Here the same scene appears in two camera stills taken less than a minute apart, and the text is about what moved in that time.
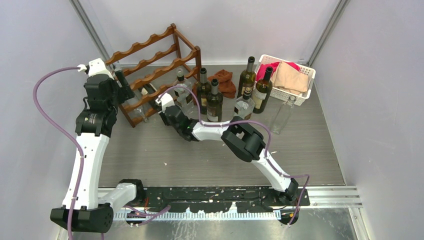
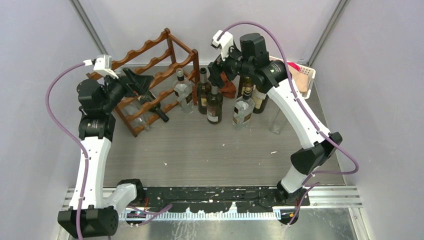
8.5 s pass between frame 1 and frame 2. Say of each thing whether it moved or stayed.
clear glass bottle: moved
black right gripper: moved
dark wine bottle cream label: stayed
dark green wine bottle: stayed
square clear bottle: stayed
